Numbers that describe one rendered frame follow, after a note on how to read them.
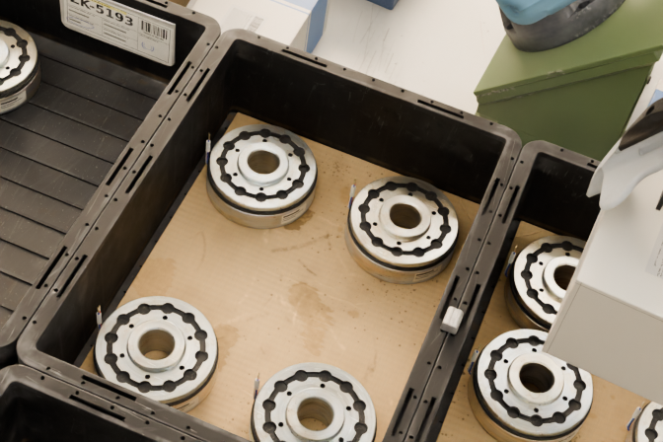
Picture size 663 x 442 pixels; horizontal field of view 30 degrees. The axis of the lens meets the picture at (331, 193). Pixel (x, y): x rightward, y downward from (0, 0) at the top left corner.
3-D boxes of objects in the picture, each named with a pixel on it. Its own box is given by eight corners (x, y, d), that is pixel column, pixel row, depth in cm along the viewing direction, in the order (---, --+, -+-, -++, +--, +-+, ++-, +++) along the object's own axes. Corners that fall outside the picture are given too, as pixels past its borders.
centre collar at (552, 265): (548, 252, 114) (550, 248, 113) (600, 269, 113) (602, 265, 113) (535, 292, 111) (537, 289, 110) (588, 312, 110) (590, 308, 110)
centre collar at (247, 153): (246, 139, 118) (247, 134, 117) (295, 153, 117) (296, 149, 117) (229, 177, 115) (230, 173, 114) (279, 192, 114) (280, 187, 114)
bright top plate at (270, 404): (289, 345, 105) (290, 342, 105) (395, 400, 103) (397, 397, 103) (229, 439, 99) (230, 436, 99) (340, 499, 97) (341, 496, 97)
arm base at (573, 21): (537, -16, 147) (495, -83, 143) (650, -51, 137) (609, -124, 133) (493, 64, 138) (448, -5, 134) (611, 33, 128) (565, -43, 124)
